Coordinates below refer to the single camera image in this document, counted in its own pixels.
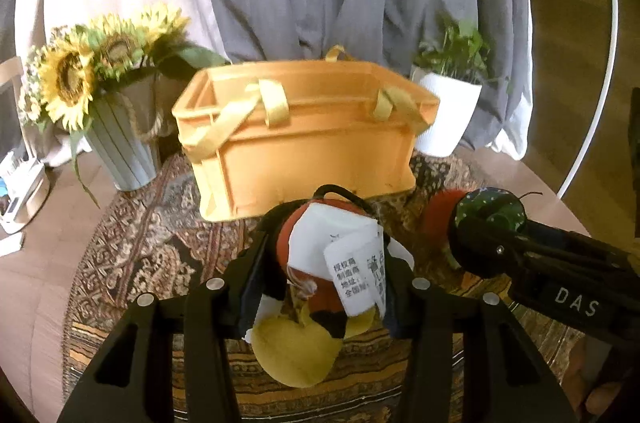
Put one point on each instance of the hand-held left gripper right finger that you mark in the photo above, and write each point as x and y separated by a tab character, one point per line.
397	303

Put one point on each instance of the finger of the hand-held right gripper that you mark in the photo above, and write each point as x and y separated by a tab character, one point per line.
485	248
575	243

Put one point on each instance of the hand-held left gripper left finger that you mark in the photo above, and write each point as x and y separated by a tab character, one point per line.
252	273

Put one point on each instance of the watermelon plush toy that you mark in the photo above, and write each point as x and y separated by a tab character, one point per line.
490	203

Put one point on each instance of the mouse plush toy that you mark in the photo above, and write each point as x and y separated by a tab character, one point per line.
330	233

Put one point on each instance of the orange plastic crate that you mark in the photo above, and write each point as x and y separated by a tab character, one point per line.
310	153

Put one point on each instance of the person's right hand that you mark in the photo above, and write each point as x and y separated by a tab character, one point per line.
615	395

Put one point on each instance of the patterned fringed table cloth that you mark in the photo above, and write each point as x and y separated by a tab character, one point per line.
150	228

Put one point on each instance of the grey ribbed vase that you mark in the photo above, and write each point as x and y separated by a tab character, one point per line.
125	143

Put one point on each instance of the green potted plant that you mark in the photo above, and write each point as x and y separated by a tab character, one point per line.
455	48

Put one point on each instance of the white cloth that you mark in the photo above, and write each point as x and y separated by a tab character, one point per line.
55	153

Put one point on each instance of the white remote control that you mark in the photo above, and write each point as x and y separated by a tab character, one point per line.
10	245

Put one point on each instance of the sunflower bouquet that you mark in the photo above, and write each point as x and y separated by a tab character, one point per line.
67	78

